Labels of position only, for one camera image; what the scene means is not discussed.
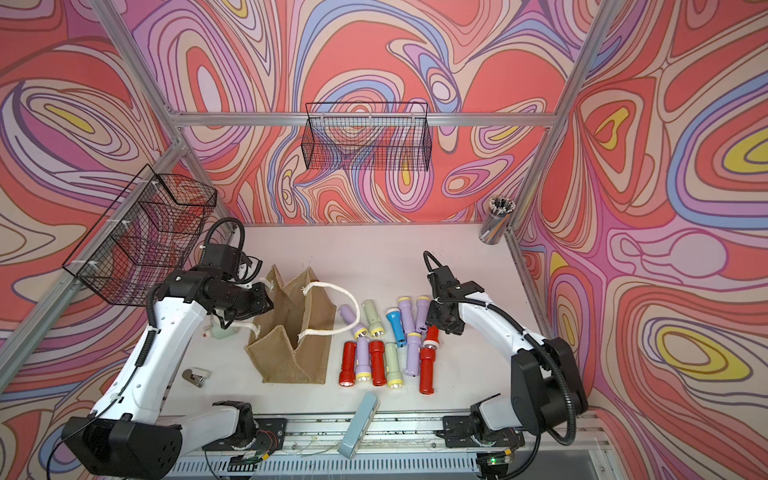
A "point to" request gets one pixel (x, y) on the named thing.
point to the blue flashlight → (394, 315)
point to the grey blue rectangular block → (359, 426)
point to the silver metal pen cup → (500, 210)
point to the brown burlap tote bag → (289, 341)
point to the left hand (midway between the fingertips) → (274, 305)
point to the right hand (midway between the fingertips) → (441, 331)
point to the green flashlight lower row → (393, 367)
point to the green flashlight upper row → (376, 326)
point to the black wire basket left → (148, 232)
